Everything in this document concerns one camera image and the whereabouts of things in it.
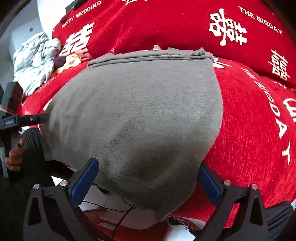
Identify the grey knit garment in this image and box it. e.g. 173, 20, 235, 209
42, 49, 223, 221

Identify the person's left hand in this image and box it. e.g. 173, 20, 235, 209
5, 138, 25, 172

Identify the white patterned crumpled cloth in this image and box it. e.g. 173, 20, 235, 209
13, 32, 62, 96

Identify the dark maroon small cloth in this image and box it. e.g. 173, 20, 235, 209
53, 56, 66, 70

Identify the orange yellow small cloth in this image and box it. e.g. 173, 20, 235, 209
52, 54, 81, 76

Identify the black item by headboard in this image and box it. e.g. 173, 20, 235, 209
66, 0, 88, 13

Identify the red wedding quilt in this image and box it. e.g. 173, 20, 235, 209
52, 1, 295, 87

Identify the black cable on floor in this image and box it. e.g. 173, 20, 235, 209
82, 182, 137, 239

